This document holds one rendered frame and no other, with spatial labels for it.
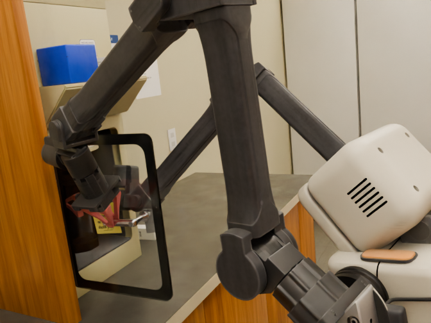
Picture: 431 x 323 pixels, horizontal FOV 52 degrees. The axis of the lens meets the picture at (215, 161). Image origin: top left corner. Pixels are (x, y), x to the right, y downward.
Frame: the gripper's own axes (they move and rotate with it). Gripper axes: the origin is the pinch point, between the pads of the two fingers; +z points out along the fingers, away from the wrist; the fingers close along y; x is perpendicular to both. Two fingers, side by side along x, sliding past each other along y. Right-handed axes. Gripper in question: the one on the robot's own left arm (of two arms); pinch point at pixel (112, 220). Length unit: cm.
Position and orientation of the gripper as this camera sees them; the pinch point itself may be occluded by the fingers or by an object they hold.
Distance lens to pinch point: 103.1
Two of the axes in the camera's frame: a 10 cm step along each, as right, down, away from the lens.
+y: -3.5, 6.2, -7.0
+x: 9.0, 0.1, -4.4
